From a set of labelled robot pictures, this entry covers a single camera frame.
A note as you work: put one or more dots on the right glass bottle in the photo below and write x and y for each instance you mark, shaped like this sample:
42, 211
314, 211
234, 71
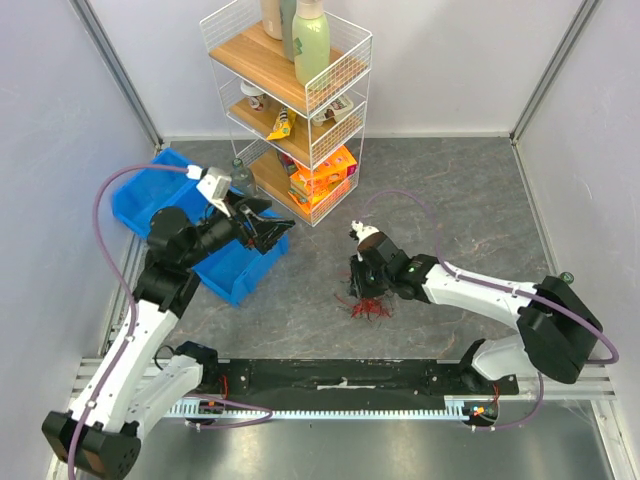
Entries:
567, 277

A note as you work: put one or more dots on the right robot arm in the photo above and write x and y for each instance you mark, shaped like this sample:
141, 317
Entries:
554, 331

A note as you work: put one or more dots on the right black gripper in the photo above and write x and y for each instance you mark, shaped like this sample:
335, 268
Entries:
364, 279

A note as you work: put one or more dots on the green bottle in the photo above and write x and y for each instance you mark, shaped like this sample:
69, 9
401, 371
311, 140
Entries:
311, 40

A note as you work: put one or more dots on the orange snack box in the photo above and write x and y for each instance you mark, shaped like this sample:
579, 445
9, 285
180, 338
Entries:
309, 188

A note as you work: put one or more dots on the slotted cable duct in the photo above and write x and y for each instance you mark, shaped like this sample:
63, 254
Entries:
193, 408

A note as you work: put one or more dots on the grey-green bottle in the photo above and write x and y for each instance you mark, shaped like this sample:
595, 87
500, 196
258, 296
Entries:
287, 10

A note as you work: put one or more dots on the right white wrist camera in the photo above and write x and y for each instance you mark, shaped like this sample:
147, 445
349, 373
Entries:
366, 236

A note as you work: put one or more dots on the blue plastic bin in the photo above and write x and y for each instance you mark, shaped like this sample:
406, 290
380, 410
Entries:
220, 270

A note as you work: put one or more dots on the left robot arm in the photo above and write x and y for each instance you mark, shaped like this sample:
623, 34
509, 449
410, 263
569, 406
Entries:
103, 430

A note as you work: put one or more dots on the beige bottle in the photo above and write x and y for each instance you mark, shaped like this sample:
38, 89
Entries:
271, 19

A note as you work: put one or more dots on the left glass bottle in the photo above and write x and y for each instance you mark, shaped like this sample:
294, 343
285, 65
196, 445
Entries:
243, 180

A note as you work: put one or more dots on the yellow snack bag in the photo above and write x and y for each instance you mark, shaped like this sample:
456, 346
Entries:
284, 123

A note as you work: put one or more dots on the glass bottle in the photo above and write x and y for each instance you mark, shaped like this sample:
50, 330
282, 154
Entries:
567, 277
243, 180

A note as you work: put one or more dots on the white wire shelf rack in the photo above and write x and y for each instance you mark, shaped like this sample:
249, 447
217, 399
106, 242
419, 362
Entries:
239, 49

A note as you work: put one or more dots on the white cup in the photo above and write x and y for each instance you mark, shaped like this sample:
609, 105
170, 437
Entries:
257, 99

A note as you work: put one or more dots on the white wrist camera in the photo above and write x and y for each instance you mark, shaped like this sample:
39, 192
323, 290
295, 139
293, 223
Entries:
214, 185
366, 236

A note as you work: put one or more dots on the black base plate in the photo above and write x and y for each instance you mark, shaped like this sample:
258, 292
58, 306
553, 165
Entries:
354, 384

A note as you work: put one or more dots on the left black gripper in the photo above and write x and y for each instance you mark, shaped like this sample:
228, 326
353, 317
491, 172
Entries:
263, 233

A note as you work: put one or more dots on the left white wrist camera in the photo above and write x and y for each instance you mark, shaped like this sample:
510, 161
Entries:
214, 185

